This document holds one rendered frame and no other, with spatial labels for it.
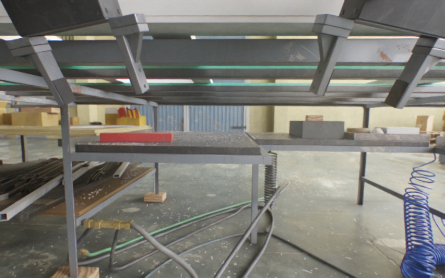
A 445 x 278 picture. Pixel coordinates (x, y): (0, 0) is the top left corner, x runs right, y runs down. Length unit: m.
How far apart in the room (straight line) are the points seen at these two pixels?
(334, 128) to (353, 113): 6.59
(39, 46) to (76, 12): 0.10
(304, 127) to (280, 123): 5.45
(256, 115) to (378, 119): 3.81
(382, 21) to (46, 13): 0.42
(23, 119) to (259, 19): 1.70
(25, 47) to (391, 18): 0.49
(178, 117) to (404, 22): 6.91
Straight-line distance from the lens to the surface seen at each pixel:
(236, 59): 0.46
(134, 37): 0.35
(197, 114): 7.01
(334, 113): 7.69
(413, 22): 0.39
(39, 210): 1.20
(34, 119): 1.86
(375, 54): 0.54
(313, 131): 1.33
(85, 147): 1.00
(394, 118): 8.63
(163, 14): 0.46
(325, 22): 0.34
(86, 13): 0.36
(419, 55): 0.44
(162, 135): 0.99
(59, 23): 0.38
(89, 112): 7.93
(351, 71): 0.80
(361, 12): 0.35
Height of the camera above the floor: 0.69
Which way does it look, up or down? 5 degrees down
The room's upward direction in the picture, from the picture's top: 1 degrees clockwise
